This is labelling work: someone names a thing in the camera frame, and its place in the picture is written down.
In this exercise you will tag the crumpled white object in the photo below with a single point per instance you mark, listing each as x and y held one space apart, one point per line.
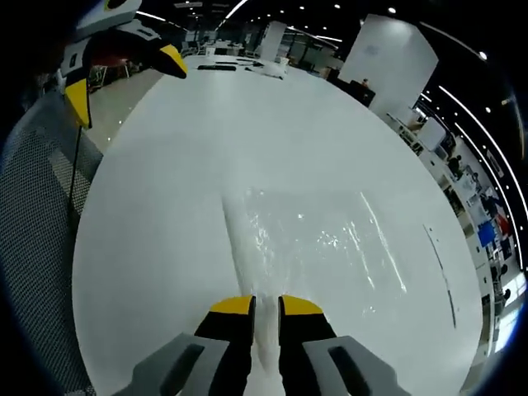
270 70

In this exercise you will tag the clear plastic resealable bag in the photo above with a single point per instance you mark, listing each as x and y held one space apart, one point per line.
313 247

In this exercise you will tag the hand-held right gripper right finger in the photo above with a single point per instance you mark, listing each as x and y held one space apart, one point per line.
330 363

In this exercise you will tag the blue display screen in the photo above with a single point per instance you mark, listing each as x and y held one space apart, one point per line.
486 234

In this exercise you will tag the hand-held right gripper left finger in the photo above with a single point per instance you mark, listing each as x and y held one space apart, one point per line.
198 363

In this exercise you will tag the black office chair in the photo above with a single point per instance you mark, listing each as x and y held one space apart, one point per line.
363 92

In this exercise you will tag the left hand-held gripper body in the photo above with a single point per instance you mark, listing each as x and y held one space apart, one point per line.
107 16

